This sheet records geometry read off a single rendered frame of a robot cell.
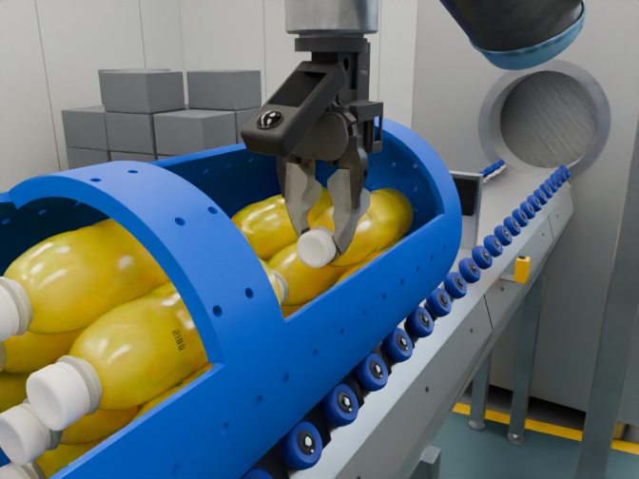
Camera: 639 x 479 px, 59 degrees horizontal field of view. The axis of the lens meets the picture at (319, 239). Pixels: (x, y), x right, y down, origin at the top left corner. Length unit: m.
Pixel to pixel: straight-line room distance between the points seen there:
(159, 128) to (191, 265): 3.54
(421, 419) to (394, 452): 0.08
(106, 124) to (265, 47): 2.11
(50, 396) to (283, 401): 0.16
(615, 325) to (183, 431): 1.12
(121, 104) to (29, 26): 1.11
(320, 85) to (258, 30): 5.25
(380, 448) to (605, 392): 0.81
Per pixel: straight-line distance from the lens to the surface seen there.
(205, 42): 6.08
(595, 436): 1.49
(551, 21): 0.54
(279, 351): 0.41
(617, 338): 1.36
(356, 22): 0.54
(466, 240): 1.21
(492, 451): 2.17
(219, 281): 0.37
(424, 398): 0.80
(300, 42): 0.56
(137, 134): 4.00
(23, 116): 4.78
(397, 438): 0.73
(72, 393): 0.38
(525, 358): 2.05
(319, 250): 0.58
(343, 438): 0.63
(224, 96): 4.05
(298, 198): 0.59
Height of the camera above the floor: 1.32
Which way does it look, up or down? 18 degrees down
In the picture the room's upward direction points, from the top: straight up
